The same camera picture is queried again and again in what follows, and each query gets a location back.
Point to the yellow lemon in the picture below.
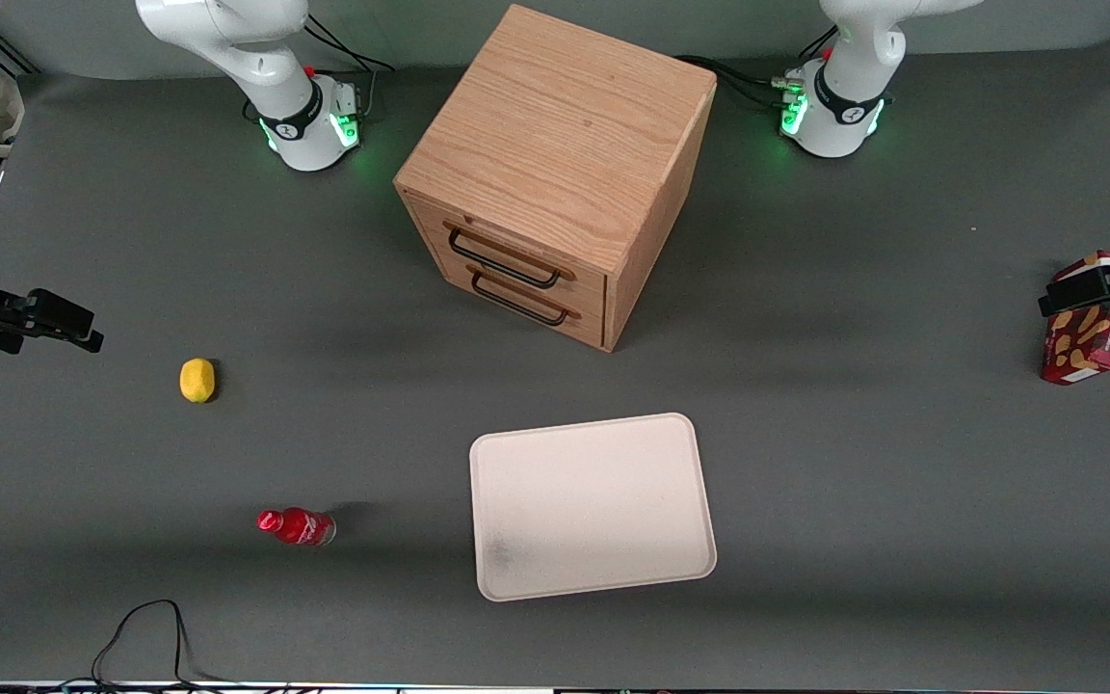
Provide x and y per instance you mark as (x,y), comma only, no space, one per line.
(197,380)

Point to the wooden drawer front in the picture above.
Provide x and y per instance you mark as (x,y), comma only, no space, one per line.
(428,224)
(439,265)

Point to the red cookie box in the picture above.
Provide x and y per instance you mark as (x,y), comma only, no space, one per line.
(1085,347)

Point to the red soda bottle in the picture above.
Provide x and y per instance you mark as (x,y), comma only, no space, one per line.
(300,526)

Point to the wooden two-drawer cabinet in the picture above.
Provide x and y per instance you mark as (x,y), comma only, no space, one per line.
(555,125)

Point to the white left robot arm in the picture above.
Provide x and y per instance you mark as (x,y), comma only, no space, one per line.
(844,106)

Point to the white rectangular plastic tray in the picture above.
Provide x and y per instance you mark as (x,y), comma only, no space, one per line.
(594,501)

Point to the black metal frame rail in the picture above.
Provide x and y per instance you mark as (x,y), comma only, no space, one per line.
(13,53)

